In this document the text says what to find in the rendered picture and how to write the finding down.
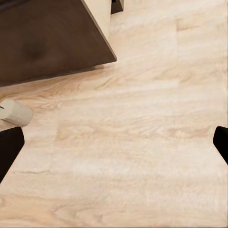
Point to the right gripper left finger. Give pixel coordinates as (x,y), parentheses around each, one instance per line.
(11,142)

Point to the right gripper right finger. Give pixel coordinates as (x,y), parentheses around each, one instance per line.
(220,141)

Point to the cabinet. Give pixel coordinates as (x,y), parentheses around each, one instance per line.
(41,37)

